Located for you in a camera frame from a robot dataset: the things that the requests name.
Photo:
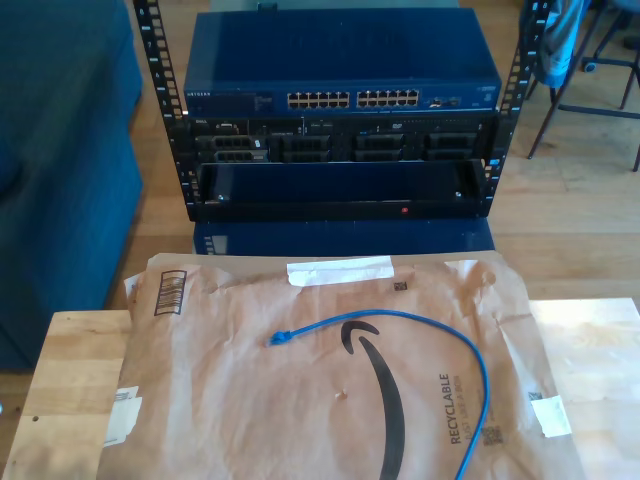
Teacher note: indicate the dark blue flat chassis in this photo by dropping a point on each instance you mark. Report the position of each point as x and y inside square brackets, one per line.
[350, 240]

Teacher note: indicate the black rack shelf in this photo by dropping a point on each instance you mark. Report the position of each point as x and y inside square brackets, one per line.
[340, 210]

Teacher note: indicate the black rack server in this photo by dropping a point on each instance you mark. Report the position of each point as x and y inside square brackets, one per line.
[350, 130]

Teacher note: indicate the brown paper mailer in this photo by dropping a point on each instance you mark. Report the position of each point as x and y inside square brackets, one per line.
[250, 400]

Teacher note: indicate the blue sofa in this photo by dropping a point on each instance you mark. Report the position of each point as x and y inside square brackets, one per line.
[60, 175]

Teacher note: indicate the dark metal stool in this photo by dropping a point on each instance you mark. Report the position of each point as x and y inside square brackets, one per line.
[600, 111]

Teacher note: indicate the grey-blue cloth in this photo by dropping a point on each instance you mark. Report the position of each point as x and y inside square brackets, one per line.
[560, 45]

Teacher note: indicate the black office chair base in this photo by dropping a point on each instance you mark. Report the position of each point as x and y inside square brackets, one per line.
[590, 65]

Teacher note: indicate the blue network switch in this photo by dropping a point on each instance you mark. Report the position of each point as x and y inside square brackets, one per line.
[340, 50]

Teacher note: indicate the black server rack frame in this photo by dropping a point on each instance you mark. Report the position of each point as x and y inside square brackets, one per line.
[160, 65]

